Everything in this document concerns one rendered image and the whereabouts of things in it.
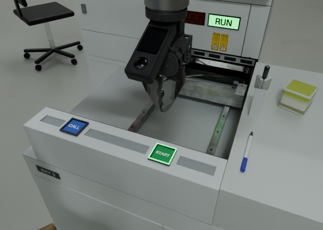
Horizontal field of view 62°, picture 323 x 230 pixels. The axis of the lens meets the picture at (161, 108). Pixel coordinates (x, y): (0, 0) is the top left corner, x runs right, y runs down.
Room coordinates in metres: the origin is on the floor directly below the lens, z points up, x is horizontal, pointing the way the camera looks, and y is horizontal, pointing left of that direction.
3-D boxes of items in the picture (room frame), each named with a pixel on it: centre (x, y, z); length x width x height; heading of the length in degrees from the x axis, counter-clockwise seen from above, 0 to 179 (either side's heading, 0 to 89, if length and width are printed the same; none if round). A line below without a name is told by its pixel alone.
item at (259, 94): (0.61, -0.27, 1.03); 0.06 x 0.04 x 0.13; 157
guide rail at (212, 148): (0.69, -0.20, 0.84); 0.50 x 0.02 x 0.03; 157
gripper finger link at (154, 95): (0.47, 0.00, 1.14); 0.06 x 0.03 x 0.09; 157
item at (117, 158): (0.50, 0.11, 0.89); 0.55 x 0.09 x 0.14; 67
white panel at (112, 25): (1.09, 0.00, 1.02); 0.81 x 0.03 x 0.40; 67
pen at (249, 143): (0.46, -0.21, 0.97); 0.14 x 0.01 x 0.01; 156
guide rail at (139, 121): (0.80, 0.05, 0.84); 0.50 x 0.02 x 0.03; 157
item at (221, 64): (1.01, -0.15, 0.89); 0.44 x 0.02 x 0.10; 67
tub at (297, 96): (0.64, -0.40, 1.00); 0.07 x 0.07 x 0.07; 48
